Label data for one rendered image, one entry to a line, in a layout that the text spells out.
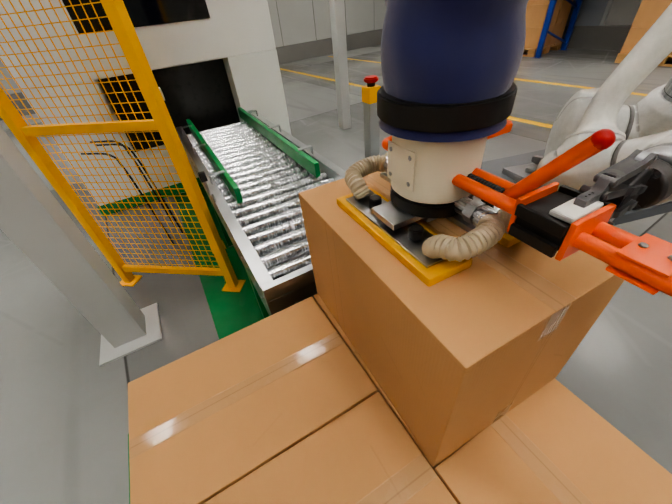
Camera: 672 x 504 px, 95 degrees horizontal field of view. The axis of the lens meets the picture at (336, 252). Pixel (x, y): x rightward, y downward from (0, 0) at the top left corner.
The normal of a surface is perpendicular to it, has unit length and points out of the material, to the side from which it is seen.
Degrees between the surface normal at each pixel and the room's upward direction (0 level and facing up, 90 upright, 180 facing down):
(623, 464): 0
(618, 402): 0
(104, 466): 0
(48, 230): 90
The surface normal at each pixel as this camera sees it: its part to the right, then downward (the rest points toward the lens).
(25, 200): 0.49, 0.52
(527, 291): -0.09, -0.77
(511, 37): 0.48, 0.29
